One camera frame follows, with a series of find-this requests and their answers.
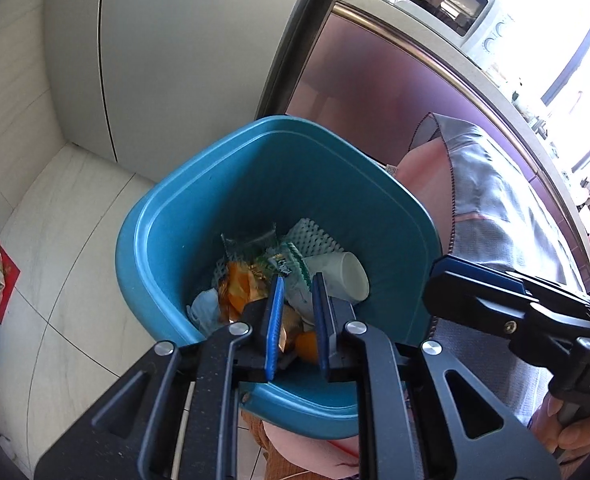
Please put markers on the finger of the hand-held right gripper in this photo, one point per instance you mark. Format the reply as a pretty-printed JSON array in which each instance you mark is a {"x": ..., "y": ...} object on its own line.
[
  {"x": 485, "y": 271},
  {"x": 465, "y": 295}
]

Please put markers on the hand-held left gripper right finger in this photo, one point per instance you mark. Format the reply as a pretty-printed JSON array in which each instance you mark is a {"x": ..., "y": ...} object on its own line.
[{"x": 320, "y": 325}]

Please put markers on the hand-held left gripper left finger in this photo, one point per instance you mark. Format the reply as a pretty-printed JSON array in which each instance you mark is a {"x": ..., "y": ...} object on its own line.
[{"x": 275, "y": 325}]

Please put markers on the orange peel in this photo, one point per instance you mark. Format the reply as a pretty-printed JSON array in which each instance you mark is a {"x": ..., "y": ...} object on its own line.
[{"x": 306, "y": 346}]

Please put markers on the brown snack wrapper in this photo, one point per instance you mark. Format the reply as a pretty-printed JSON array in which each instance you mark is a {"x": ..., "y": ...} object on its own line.
[{"x": 242, "y": 290}]

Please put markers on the white paper cup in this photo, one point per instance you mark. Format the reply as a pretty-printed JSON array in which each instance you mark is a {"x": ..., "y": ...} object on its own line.
[{"x": 345, "y": 272}]

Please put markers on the white tissue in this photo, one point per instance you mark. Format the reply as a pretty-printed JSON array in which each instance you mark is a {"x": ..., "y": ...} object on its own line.
[{"x": 206, "y": 310}]

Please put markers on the green clear candy wrapper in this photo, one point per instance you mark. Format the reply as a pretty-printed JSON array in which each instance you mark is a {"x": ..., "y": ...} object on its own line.
[{"x": 265, "y": 255}]

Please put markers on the small white foam net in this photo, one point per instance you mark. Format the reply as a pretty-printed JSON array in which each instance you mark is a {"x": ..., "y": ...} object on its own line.
[{"x": 315, "y": 237}]

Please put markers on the teal plastic bin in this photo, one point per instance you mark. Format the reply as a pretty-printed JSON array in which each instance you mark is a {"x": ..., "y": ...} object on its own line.
[{"x": 275, "y": 175}]

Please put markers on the person's right hand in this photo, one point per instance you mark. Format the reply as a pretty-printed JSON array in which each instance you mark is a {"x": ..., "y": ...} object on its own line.
[{"x": 575, "y": 442}]

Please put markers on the checked grey tablecloth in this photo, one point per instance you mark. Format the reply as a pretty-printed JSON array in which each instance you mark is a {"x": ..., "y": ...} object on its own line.
[{"x": 500, "y": 210}]

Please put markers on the kitchen counter with purple cabinets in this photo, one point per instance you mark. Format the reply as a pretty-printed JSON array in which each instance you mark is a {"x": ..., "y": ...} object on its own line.
[{"x": 400, "y": 85}]

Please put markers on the white microwave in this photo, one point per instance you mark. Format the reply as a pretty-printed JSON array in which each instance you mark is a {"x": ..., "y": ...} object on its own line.
[{"x": 475, "y": 20}]

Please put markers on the kitchen window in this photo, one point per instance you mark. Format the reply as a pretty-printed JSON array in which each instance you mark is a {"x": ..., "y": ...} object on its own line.
[{"x": 575, "y": 35}]

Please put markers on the grey refrigerator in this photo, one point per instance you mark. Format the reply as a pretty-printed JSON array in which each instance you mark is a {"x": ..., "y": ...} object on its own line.
[{"x": 175, "y": 60}]

